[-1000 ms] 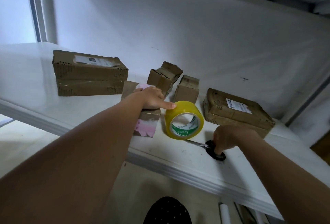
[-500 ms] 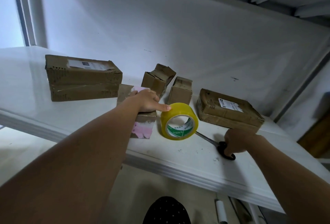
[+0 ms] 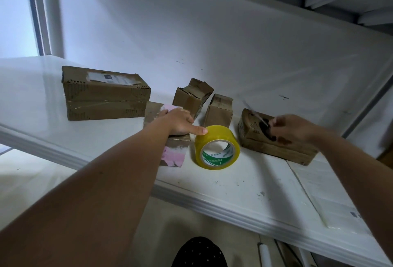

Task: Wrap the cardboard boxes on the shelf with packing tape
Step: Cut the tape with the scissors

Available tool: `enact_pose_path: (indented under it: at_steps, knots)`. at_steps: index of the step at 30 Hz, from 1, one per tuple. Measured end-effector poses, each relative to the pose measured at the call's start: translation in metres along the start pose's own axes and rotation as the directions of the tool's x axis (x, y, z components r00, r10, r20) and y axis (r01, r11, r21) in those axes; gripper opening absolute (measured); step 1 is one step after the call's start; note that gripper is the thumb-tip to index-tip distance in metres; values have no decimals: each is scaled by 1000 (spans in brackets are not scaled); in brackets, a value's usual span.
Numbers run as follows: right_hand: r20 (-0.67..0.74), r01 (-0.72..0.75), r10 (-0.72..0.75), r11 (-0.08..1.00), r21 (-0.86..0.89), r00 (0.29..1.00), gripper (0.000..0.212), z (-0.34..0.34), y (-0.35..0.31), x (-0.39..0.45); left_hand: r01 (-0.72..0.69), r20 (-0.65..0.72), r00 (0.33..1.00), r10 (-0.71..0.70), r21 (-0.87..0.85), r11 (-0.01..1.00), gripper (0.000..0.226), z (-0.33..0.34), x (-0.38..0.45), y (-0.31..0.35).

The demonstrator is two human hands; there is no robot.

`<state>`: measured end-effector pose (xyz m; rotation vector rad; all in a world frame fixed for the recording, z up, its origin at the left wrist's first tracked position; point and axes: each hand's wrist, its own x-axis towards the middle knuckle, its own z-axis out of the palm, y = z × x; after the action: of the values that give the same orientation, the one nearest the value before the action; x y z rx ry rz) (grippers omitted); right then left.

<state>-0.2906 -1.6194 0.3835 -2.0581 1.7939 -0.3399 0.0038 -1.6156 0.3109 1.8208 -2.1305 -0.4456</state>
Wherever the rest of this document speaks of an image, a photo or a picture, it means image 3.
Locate wooden stool blue top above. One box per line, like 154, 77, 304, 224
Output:
377, 144, 393, 169

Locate person's right hand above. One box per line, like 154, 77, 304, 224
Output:
267, 114, 323, 146

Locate black handled scissors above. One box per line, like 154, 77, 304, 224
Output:
242, 101, 278, 142

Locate white tube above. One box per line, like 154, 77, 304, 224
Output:
257, 243, 273, 267

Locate person's left forearm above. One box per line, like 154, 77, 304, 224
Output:
0, 119, 179, 267

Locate person's black trousers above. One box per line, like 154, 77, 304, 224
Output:
171, 236, 228, 267

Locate corrugated cardboard box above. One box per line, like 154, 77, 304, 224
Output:
172, 77, 215, 117

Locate person's left hand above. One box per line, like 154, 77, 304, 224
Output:
154, 108, 210, 137

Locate small cardboard box red label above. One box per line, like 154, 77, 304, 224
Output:
203, 93, 235, 128

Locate person's right forearm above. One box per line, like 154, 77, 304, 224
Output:
310, 128, 393, 258

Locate yellow tape roll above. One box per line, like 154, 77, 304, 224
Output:
194, 124, 242, 171

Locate white metal shelf rack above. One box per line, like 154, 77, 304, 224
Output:
0, 0, 393, 267

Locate long cardboard box white label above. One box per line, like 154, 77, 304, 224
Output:
61, 65, 152, 122

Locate pink carton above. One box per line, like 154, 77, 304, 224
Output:
143, 101, 192, 168

